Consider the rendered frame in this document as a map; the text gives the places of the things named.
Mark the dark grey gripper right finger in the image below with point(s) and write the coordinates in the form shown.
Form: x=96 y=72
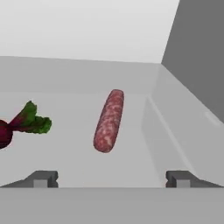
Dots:
x=178 y=176

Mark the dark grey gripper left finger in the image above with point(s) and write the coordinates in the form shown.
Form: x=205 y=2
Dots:
x=43 y=177

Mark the dark red beet with leaves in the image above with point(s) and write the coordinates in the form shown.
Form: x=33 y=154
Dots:
x=28 y=120

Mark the white fridge shelf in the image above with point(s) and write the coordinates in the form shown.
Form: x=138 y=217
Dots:
x=87 y=128

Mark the red speckled salami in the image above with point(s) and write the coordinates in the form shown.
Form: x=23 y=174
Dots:
x=109 y=122

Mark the grey fridge door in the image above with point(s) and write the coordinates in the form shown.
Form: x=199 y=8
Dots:
x=198 y=52

